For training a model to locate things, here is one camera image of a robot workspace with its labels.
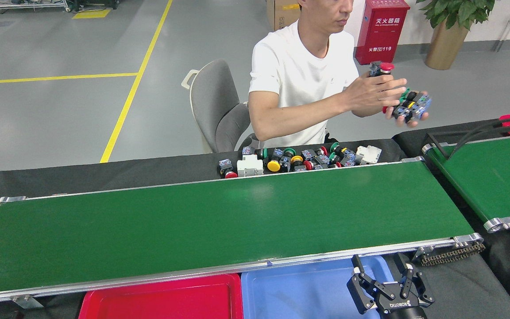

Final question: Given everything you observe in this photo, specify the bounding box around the brown cardboard box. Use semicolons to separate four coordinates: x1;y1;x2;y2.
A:
266;0;302;31

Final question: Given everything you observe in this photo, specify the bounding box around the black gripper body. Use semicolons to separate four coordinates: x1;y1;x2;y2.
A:
375;296;428;319

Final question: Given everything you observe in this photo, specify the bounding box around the person's left hand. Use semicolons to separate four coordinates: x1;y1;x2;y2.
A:
383;106;429;129

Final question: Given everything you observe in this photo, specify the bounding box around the red fire extinguisher box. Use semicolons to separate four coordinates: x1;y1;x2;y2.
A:
355;0;410;66

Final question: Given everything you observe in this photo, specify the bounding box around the person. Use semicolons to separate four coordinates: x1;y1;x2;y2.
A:
247;0;432;149

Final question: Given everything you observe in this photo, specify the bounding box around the yellow mushroom push button switch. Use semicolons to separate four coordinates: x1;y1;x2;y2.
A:
267;148;285;173

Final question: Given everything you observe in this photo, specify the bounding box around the conveyor drive chain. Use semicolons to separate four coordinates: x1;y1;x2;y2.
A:
419;243;487;266

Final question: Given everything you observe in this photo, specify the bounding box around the white circuit breaker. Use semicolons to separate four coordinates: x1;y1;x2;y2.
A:
236;154;264;178
355;145;382;166

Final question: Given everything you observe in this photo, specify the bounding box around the green feeder conveyor belt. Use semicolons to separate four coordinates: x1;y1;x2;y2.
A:
422;133;510;233

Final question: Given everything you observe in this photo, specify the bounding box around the metal trolley cart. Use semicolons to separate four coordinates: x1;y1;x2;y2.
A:
0;0;72;16

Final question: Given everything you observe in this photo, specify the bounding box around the blue plastic tray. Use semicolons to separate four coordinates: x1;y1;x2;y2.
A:
240;256;395;319

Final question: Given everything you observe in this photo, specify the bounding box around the red plastic tray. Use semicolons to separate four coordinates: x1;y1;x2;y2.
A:
78;273;243;319

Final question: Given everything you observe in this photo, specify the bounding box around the long green conveyor belt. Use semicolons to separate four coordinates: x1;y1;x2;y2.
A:
0;156;486;309

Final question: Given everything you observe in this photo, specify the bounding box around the person's right hand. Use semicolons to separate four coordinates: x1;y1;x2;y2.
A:
341;71;409;117

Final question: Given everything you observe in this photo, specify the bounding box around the potted plant in gold pot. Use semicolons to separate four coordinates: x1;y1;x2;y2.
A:
416;0;497;70

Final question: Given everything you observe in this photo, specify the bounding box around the grey office chair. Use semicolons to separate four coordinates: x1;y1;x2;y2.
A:
181;59;260;153

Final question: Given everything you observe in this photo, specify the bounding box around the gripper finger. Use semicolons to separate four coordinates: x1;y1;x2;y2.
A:
392;253;435;308
347;255;395;314

